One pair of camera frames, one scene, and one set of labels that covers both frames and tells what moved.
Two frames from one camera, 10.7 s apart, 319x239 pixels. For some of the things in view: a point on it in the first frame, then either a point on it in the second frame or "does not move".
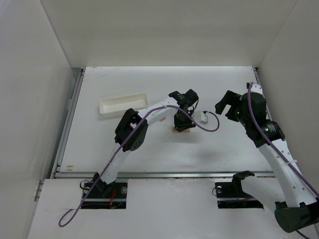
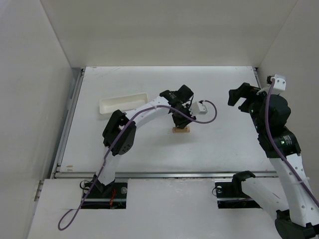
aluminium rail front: x=162 y=174 does not move
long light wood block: x=175 y=131 does not move
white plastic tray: x=122 y=103 does not move
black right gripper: x=231 y=107 to x=245 y=97
